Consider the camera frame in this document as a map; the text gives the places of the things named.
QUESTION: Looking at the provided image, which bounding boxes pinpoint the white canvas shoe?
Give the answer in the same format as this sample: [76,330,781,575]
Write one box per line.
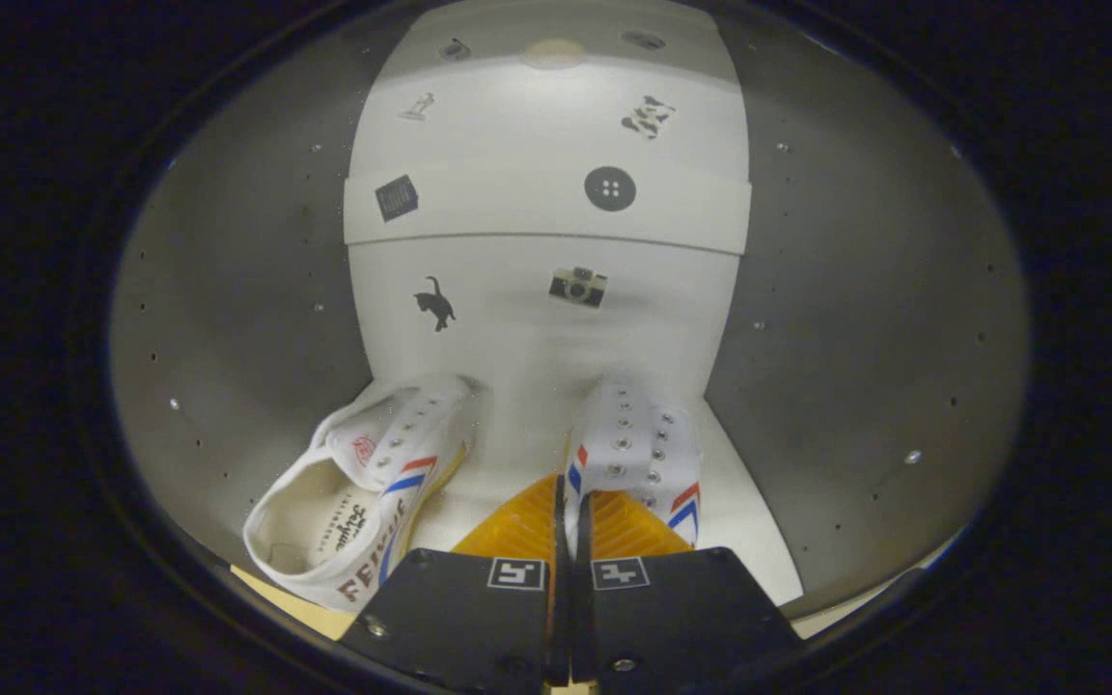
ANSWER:
[243,375,480,614]
[561,381,704,561]

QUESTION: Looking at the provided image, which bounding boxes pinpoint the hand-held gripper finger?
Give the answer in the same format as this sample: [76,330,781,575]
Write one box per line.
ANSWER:
[572,490,803,688]
[339,473,571,691]

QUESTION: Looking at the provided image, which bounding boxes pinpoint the grey shoe cabinet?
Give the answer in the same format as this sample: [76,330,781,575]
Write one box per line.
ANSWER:
[110,0,1032,667]

